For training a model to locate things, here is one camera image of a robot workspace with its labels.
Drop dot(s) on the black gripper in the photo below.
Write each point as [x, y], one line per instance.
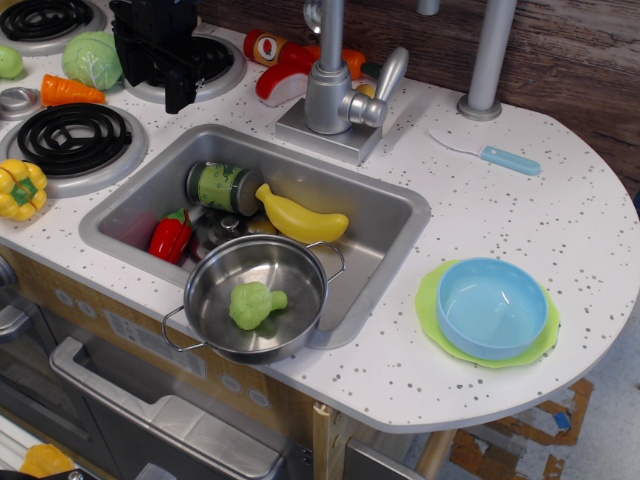
[157, 35]

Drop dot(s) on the green toy broccoli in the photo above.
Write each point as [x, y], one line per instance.
[253, 302]

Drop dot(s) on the red toy sauce bottle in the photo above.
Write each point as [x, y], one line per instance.
[263, 47]

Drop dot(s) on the green toy cabbage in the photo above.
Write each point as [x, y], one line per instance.
[91, 59]

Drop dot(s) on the red white toy sushi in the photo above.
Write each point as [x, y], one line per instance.
[281, 83]

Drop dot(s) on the grey toy sink basin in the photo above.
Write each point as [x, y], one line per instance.
[385, 220]

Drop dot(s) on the green toy can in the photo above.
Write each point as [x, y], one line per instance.
[224, 187]

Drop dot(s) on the front left black burner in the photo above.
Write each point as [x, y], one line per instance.
[81, 148]

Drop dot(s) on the steel pot lid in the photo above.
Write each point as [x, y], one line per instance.
[214, 229]

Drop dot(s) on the rear left black burner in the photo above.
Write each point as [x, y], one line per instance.
[42, 28]

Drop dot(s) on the red toy pepper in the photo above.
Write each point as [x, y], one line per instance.
[171, 236]

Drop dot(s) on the grey toy faucet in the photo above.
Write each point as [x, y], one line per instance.
[335, 119]

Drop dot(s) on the grey stove knob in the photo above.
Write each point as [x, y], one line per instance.
[18, 103]

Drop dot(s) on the light green toy fruit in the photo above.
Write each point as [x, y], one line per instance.
[11, 62]

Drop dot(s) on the orange toy carrot behind faucet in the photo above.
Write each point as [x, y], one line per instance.
[354, 59]

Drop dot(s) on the yellow toy bell pepper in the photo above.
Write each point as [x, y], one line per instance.
[23, 187]

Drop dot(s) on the yellow toy banana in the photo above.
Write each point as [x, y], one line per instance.
[299, 223]

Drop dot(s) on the grey support pole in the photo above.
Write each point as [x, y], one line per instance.
[481, 102]

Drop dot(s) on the light green plastic plate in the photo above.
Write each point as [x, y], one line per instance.
[425, 305]

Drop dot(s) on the blue plastic bowl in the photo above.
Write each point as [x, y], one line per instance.
[490, 309]

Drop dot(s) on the yellow toy on floor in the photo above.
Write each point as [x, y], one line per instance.
[44, 460]

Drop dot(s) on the steel pan with handles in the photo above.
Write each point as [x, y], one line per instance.
[280, 264]

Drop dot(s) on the blue handled toy knife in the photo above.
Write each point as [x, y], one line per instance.
[487, 153]

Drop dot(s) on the grey oven door handle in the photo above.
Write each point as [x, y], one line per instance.
[143, 426]

